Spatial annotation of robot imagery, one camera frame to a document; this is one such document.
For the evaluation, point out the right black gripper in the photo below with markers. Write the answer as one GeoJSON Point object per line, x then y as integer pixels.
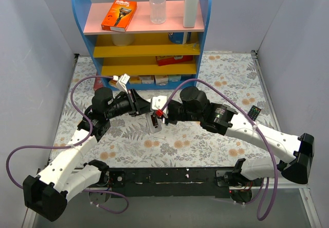
{"type": "Point", "coordinates": [169, 111]}

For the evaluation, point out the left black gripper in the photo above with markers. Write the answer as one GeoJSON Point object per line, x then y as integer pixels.
{"type": "Point", "coordinates": [131, 102]}

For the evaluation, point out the white remote control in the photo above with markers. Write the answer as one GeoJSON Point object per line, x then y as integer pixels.
{"type": "Point", "coordinates": [152, 121]}

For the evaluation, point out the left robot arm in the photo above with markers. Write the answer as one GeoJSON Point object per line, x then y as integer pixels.
{"type": "Point", "coordinates": [66, 161]}

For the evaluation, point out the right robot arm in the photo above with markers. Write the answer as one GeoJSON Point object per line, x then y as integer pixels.
{"type": "Point", "coordinates": [291, 156]}

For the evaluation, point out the black TV remote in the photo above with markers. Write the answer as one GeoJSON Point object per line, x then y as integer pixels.
{"type": "Point", "coordinates": [254, 112]}

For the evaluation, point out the light blue tissue pack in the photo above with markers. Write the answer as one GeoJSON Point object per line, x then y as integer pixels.
{"type": "Point", "coordinates": [174, 78]}

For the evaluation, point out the red flat box on shelf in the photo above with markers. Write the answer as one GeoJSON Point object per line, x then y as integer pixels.
{"type": "Point", "coordinates": [169, 60]}

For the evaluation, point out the blue wooden shelf unit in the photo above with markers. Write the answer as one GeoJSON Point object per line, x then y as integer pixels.
{"type": "Point", "coordinates": [151, 40]}

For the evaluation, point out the black base bar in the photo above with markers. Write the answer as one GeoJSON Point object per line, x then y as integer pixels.
{"type": "Point", "coordinates": [175, 181]}

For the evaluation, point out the white cup on shelf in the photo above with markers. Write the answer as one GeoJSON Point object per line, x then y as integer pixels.
{"type": "Point", "coordinates": [122, 39]}

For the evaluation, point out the blue white round container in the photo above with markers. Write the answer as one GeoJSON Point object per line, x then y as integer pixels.
{"type": "Point", "coordinates": [179, 37]}

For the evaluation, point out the orange Gillette razor box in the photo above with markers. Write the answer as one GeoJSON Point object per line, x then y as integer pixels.
{"type": "Point", "coordinates": [119, 16]}

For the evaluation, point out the white tall bottle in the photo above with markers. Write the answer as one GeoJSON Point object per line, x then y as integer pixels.
{"type": "Point", "coordinates": [190, 13]}

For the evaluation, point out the clear plastic water bottle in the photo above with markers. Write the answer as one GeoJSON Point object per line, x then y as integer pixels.
{"type": "Point", "coordinates": [158, 11]}

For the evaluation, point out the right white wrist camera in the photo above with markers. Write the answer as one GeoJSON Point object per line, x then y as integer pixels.
{"type": "Point", "coordinates": [158, 106]}

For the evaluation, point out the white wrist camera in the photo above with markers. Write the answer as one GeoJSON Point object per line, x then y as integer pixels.
{"type": "Point", "coordinates": [120, 82]}
{"type": "Point", "coordinates": [158, 106]}

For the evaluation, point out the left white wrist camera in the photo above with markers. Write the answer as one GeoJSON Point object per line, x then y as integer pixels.
{"type": "Point", "coordinates": [120, 82]}

